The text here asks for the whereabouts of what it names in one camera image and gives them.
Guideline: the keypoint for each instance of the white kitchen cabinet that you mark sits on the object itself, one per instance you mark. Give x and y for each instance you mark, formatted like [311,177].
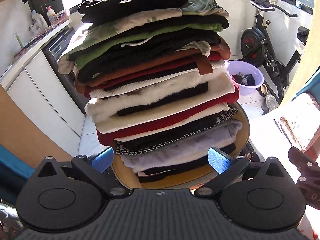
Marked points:
[35,88]

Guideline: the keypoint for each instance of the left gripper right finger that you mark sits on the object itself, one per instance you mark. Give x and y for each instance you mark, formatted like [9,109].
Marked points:
[230,170]

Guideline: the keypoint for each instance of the purple plastic basin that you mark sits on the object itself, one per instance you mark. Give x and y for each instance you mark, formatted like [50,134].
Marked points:
[245,75]

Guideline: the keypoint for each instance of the white detergent bottle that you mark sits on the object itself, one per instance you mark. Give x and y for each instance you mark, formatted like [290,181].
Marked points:
[39,24]

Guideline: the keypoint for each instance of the black exercise bike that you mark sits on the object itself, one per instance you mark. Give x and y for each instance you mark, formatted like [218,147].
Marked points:
[257,48]

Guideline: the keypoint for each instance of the wooden round chair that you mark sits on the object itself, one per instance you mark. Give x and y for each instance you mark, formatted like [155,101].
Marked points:
[186,180]

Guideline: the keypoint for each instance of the brown white knit sweater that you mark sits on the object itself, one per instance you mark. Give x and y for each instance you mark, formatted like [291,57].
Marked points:
[298,121]

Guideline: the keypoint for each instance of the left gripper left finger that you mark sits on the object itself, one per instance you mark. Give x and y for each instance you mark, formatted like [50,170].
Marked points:
[94,170]

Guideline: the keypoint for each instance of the stack of folded clothes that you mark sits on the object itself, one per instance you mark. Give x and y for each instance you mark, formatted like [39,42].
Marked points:
[155,75]

